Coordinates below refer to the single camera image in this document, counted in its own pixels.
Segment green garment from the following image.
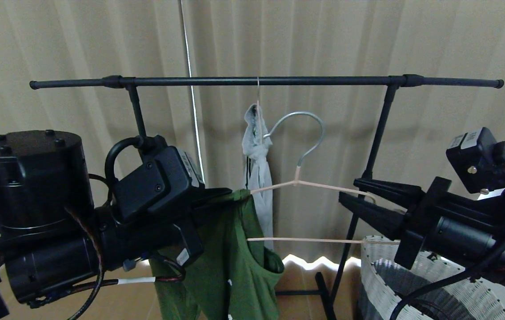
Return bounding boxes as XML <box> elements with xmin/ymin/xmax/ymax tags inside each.
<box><xmin>149</xmin><ymin>189</ymin><xmax>285</xmax><ymax>320</ymax></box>

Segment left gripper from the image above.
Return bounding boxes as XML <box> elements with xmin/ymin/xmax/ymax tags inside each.
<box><xmin>4</xmin><ymin>207</ymin><xmax>205</xmax><ymax>305</ymax></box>

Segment black clothes rack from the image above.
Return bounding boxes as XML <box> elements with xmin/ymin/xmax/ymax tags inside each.
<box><xmin>29</xmin><ymin>74</ymin><xmax>504</xmax><ymax>320</ymax></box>

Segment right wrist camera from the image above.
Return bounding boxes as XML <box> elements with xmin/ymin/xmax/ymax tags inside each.
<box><xmin>446</xmin><ymin>128</ymin><xmax>505</xmax><ymax>196</ymax></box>

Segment pale grey shorts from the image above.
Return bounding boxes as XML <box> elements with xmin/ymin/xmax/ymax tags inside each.
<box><xmin>242</xmin><ymin>104</ymin><xmax>275</xmax><ymax>250</ymax></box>

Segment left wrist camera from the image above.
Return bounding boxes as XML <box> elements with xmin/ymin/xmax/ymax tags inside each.
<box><xmin>111</xmin><ymin>144</ymin><xmax>206</xmax><ymax>224</ymax></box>

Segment beige curtain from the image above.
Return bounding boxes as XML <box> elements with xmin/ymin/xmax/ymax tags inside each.
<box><xmin>0</xmin><ymin>0</ymin><xmax>505</xmax><ymax>272</ymax></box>

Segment black cable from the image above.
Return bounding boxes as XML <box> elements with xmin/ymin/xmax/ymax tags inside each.
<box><xmin>389</xmin><ymin>160</ymin><xmax>505</xmax><ymax>320</ymax></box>
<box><xmin>104</xmin><ymin>136</ymin><xmax>157</xmax><ymax>196</ymax></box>

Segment pink clothes hanger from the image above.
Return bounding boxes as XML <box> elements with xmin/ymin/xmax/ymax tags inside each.
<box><xmin>256</xmin><ymin>76</ymin><xmax>264</xmax><ymax>145</ymax></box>
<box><xmin>247</xmin><ymin>111</ymin><xmax>402</xmax><ymax>245</ymax></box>

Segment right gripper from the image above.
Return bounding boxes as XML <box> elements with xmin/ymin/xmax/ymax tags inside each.
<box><xmin>339</xmin><ymin>176</ymin><xmax>505</xmax><ymax>270</ymax></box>

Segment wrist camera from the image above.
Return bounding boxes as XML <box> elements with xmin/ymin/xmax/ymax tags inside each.
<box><xmin>446</xmin><ymin>128</ymin><xmax>505</xmax><ymax>196</ymax></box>
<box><xmin>111</xmin><ymin>144</ymin><xmax>206</xmax><ymax>224</ymax></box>

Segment white laundry basket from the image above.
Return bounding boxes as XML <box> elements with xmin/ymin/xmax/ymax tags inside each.
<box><xmin>359</xmin><ymin>236</ymin><xmax>505</xmax><ymax>320</ymax></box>

